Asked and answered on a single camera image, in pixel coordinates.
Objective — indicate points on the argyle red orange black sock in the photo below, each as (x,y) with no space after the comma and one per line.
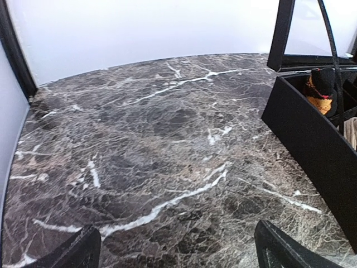
(319,89)

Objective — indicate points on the black display case glass lid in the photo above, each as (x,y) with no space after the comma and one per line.
(315,141)

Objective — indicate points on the left black frame post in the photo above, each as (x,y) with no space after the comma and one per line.
(15,55)

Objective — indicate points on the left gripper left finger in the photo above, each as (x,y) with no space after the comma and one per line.
(80,250)

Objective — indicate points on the tan brown sock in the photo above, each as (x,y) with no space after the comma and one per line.
(350,131)

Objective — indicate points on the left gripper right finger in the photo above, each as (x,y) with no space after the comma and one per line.
(277,249)

